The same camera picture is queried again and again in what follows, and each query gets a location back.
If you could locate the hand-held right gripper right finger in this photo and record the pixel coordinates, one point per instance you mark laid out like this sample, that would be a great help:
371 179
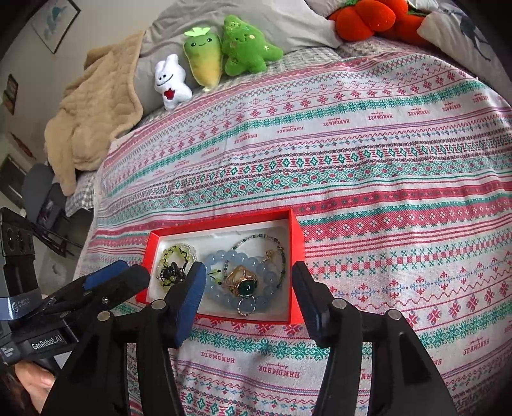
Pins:
308 308

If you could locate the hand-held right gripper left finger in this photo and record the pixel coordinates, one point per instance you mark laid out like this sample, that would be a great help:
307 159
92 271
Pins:
188 312

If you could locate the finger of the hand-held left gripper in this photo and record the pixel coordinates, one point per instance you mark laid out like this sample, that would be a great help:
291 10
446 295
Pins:
132 278
104 275

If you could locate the red jewelry box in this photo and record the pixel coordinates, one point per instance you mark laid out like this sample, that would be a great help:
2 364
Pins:
298 240

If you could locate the person's left hand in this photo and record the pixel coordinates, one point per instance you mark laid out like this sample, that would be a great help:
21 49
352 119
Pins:
34 380

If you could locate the black chair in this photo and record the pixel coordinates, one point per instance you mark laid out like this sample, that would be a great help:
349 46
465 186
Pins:
44 196

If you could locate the patterned knit-print bedspread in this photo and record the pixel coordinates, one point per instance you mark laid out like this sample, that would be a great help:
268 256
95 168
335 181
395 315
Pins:
360 180

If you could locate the beige quilted blanket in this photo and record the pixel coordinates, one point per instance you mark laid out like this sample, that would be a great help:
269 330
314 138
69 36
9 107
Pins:
96 120

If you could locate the white plush toy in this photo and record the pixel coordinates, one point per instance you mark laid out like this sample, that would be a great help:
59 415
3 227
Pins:
172 84

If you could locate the yellow-green carrot plush toy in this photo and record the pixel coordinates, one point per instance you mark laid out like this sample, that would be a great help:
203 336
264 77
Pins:
204 56

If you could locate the green star plush toy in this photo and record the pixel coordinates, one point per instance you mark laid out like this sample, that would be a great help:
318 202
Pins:
240 48

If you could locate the grey pillow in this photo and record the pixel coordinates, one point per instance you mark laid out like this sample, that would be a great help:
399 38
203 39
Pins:
280 20

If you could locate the orange pumpkin plush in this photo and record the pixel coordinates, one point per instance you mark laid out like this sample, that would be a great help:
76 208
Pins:
372 18

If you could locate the white deer print pillow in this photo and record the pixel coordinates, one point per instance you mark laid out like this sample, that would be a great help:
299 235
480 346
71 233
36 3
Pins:
452 44

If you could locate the small wall picture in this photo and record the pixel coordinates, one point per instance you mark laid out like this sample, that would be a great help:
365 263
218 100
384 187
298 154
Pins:
11 94

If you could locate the framed wall poster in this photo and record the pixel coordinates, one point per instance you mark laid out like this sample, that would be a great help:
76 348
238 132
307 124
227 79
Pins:
56 22

